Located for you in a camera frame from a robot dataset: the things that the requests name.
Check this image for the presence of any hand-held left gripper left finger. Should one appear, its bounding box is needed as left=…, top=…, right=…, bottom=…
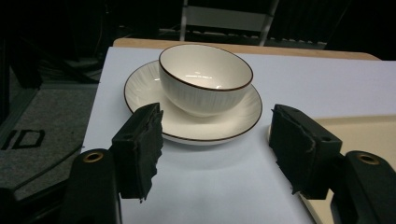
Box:
left=109, top=102, right=164, bottom=203

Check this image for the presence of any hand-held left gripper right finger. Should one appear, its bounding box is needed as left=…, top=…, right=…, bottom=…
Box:
left=268, top=104, right=344, bottom=201

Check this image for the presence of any white plate with brown rim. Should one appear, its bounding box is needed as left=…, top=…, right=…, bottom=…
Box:
left=123, top=60, right=263, bottom=147

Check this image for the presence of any white bowl with brown rim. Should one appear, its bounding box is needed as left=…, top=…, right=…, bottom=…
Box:
left=158, top=43, right=254, bottom=119

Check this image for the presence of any beige tray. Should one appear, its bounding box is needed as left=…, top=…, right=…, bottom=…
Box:
left=268, top=114, right=396, bottom=224

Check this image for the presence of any white table cover sheet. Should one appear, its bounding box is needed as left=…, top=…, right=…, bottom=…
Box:
left=79, top=46, right=396, bottom=224

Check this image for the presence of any grey floor mat with lettering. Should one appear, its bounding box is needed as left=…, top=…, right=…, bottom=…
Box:
left=0, top=83, right=99, bottom=202

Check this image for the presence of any metal stand frame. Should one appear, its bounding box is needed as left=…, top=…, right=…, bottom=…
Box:
left=179, top=0, right=280, bottom=48

